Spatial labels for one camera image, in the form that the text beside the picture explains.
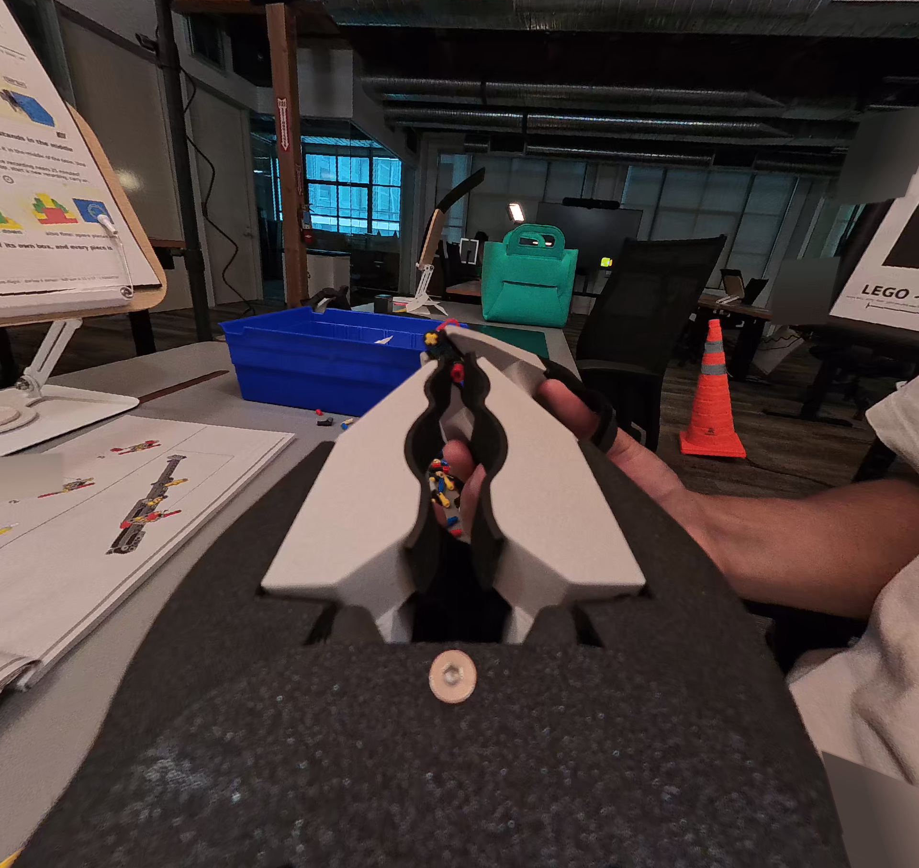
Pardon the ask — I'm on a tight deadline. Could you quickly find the black connector with red pin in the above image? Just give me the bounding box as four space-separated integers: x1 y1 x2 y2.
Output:
431 337 469 384

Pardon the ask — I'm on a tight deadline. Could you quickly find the black wall screen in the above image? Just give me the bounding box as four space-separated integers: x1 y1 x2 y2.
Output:
537 200 643 273

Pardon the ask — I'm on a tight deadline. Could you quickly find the white desk lamp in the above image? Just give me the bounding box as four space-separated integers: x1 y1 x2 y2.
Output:
409 168 489 316

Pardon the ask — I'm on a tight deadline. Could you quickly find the open instruction booklet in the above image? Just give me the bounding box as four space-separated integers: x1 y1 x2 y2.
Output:
0 414 297 693

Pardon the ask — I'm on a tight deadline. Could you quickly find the black pole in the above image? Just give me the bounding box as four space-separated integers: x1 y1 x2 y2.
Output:
147 0 213 341

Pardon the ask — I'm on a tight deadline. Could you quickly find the white metal stand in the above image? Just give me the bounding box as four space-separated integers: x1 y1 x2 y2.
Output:
0 318 141 456

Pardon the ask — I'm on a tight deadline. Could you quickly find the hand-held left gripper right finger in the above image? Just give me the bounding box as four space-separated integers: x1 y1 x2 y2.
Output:
463 353 647 644

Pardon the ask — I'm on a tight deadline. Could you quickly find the clear clip bar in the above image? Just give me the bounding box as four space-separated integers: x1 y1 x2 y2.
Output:
0 282 136 317

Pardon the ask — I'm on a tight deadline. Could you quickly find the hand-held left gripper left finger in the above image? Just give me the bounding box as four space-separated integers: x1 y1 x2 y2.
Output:
260 360 460 643

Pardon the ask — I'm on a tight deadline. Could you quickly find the printed instruction sheet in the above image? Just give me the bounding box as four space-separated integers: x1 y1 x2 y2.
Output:
0 0 160 298

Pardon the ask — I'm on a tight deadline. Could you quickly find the blue bin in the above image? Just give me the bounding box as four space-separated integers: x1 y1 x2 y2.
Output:
219 308 468 417

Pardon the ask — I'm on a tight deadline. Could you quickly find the teal tray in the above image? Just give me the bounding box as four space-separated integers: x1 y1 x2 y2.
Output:
459 318 557 352

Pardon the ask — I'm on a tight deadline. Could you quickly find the orange traffic cone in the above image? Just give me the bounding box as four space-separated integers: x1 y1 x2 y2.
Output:
678 318 748 460

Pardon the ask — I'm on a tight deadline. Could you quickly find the white card black marker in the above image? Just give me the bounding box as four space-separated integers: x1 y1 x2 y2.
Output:
829 179 919 334

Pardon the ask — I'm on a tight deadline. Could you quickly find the heap of small mixed parts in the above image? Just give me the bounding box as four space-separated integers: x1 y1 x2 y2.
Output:
427 457 464 535

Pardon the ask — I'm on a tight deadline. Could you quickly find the black cable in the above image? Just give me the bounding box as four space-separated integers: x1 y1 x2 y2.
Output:
183 71 248 309

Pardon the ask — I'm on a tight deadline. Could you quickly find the teal bag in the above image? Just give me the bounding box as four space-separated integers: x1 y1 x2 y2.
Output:
481 224 579 327

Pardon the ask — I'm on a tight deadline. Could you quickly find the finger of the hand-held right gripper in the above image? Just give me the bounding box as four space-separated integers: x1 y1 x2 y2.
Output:
441 326 548 401

